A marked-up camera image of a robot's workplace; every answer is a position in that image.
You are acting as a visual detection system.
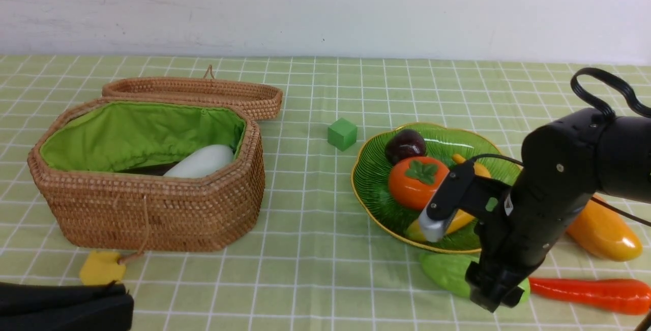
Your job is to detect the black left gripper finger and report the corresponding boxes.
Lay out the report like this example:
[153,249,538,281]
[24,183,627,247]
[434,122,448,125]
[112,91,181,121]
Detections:
[1,282,134,330]

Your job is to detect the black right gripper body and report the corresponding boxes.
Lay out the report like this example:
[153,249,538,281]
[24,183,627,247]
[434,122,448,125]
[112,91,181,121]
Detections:
[479,178,585,276]

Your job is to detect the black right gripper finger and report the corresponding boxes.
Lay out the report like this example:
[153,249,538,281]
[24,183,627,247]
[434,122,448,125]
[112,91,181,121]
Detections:
[465,261,527,313]

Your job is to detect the green toy bitter gourd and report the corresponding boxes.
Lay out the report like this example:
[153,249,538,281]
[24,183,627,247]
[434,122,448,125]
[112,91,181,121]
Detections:
[420,251,542,300]

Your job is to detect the yellow toy banana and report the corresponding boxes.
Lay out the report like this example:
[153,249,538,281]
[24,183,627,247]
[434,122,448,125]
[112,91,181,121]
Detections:
[404,154,491,243]

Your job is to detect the orange toy persimmon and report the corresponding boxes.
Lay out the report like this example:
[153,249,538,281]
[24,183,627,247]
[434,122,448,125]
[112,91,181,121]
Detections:
[388,156,450,212]

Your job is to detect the dark purple toy mangosteen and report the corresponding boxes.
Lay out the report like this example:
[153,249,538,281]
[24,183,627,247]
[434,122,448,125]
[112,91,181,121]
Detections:
[384,129,426,166]

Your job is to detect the dark purple toy eggplant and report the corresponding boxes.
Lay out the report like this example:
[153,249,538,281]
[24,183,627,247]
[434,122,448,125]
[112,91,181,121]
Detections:
[117,162,179,176]

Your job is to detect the white toy radish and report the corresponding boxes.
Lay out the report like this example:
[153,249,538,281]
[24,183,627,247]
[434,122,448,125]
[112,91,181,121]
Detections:
[163,145,234,178]

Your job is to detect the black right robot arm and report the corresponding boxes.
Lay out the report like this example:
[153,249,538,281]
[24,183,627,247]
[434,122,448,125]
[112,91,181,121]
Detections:
[453,109,649,312]

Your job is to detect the orange yellow toy mango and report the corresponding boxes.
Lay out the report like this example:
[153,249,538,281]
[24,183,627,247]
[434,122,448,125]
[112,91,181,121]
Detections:
[567,194,643,262]

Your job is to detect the red orange toy carrot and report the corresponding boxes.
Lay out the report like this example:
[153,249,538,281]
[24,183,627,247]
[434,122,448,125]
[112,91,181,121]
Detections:
[528,278,650,315]

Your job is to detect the green glass leaf plate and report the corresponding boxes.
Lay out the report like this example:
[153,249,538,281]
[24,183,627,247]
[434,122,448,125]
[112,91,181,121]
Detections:
[350,122,502,254]

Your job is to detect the green fabric basket liner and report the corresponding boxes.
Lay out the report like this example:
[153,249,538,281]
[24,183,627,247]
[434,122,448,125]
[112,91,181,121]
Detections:
[40,100,247,172]

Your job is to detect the green foam cube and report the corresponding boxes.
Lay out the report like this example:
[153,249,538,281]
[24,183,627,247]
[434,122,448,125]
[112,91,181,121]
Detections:
[327,118,358,151]

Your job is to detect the woven wicker basket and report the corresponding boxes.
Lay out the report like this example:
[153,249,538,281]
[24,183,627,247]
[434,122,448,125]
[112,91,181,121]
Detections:
[26,97,265,252]

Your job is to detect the woven wicker basket lid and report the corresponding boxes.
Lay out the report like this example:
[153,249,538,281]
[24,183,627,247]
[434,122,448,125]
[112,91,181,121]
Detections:
[102,65,283,120]

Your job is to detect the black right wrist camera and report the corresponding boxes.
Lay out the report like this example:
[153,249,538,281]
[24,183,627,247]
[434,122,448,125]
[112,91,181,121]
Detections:
[419,159,511,242]

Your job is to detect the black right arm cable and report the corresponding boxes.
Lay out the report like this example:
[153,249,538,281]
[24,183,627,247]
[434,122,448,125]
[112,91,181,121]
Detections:
[465,68,651,331]

